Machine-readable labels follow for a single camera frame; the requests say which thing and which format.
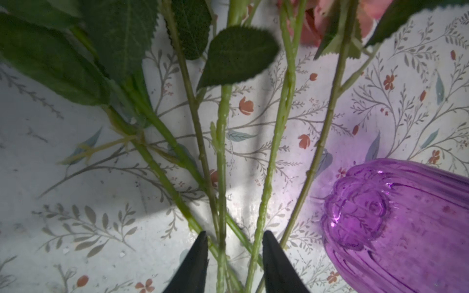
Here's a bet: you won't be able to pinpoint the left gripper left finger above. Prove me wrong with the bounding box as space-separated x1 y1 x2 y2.
163 231 209 293

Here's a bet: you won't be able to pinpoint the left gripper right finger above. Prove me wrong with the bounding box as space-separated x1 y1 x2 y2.
263 231 310 293

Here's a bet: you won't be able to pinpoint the blue purple glass vase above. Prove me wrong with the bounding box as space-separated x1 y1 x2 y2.
321 159 469 293

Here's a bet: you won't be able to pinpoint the peach spray rose stem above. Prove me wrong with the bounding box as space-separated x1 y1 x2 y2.
197 1 307 293

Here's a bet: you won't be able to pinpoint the floral patterned table mat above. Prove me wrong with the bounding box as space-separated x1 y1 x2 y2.
1 1 469 293

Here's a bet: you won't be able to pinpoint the small pink spray roses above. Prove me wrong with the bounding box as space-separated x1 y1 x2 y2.
1 1 278 293

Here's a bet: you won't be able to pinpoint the small magenta spray stem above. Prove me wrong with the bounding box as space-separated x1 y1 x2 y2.
265 6 469 293

